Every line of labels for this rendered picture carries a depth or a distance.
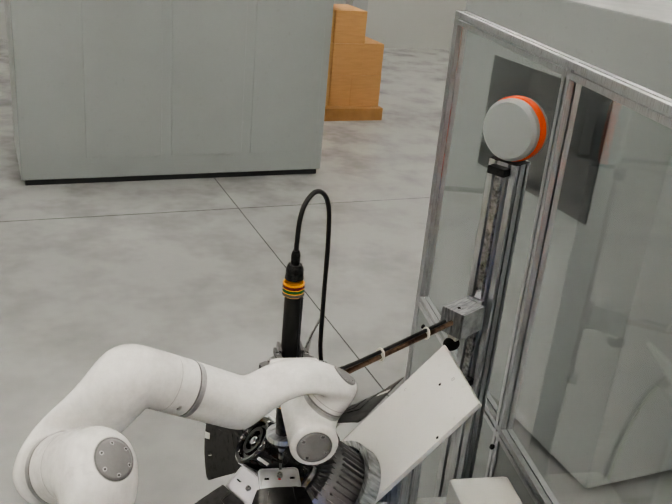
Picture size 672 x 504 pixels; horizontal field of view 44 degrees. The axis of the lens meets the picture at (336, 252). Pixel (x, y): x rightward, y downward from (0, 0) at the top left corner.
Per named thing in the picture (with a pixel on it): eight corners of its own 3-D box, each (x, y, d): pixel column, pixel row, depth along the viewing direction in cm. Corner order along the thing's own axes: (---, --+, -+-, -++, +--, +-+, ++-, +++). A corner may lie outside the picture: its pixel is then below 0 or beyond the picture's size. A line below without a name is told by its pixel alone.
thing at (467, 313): (461, 321, 223) (466, 292, 220) (483, 331, 219) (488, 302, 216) (438, 332, 216) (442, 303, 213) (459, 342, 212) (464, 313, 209)
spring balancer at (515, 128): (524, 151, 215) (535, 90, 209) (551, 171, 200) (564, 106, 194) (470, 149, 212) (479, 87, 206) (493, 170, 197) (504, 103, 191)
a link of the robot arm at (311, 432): (300, 373, 149) (271, 411, 151) (311, 415, 137) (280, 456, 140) (337, 392, 152) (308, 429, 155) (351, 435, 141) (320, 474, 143)
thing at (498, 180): (458, 376, 231) (494, 163, 207) (473, 384, 227) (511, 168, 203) (452, 380, 229) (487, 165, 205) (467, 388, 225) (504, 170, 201)
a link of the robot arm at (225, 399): (215, 314, 131) (350, 363, 150) (162, 390, 135) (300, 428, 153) (233, 349, 124) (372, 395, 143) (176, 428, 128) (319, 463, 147)
